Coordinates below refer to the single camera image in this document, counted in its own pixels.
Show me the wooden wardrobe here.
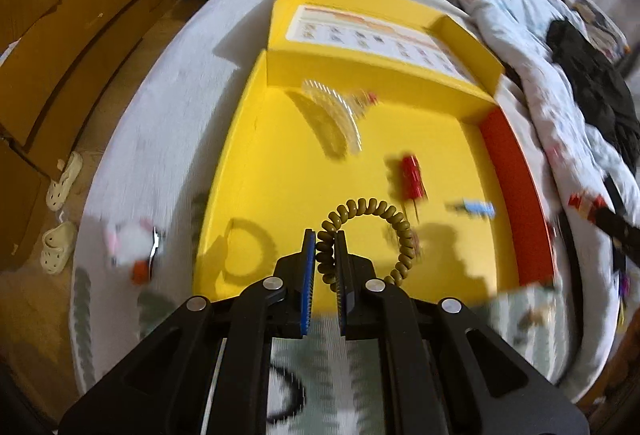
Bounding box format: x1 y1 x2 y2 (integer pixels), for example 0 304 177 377
0 0 186 268

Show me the white rabbit plush hair clip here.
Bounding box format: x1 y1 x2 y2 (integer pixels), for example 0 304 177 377
104 220 166 286

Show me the yellow cardboard box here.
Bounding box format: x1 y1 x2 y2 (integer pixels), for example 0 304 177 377
192 0 558 311

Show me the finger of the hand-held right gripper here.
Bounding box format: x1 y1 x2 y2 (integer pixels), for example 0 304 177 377
595 206 640 261

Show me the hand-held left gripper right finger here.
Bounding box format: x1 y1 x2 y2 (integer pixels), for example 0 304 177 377
335 231 591 435

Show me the small blue hair clip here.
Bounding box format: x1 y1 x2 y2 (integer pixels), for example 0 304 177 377
460 199 497 218

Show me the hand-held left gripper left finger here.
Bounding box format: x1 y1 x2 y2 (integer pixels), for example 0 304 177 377
59 229 318 435

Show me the small clear star hair clip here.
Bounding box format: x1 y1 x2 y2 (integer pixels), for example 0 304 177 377
345 89 381 116

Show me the black bead bracelet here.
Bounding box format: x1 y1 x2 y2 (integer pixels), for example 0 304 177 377
267 362 307 423

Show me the olive spiral hair tie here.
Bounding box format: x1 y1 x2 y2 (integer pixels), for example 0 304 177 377
315 199 416 288

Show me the red santa hat hair clip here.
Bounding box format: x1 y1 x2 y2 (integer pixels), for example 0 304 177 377
567 192 608 221

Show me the cream slipper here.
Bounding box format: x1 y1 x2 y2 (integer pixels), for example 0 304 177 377
39 221 77 275
46 151 84 212

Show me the bed with leaf pattern sheet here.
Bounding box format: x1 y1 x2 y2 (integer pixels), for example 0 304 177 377
70 0 626 435

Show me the clear pearl hair claw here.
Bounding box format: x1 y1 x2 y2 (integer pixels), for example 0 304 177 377
300 80 363 158

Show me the black garment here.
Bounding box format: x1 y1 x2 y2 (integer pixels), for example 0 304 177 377
545 20 640 160

